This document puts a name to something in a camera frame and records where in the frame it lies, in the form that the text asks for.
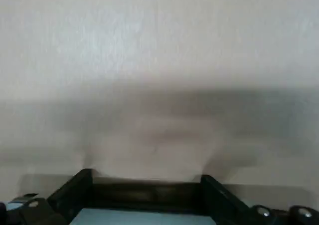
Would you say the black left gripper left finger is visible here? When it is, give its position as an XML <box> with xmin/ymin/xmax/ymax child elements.
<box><xmin>0</xmin><ymin>169</ymin><xmax>94</xmax><ymax>225</ymax></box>

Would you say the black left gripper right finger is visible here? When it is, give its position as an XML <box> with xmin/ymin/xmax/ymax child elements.
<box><xmin>200</xmin><ymin>174</ymin><xmax>319</xmax><ymax>225</ymax></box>

